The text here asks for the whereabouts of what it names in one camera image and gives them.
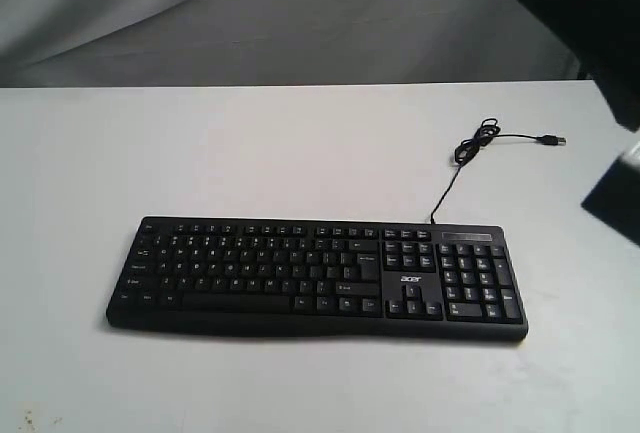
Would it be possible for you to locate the black Acer keyboard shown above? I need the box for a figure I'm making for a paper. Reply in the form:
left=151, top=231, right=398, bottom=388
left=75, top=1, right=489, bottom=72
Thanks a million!
left=106, top=216, right=529, bottom=342

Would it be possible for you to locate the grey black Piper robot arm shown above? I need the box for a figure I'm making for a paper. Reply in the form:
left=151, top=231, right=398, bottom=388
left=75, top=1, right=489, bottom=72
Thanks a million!
left=517, top=0, right=639, bottom=133

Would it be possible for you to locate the grey backdrop cloth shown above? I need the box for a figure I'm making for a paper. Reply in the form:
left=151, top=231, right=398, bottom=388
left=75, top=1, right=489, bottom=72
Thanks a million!
left=1, top=0, right=578, bottom=87

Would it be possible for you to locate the black USB cable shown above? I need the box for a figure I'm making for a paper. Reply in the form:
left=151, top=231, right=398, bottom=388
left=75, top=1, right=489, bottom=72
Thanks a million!
left=427, top=117, right=566, bottom=227

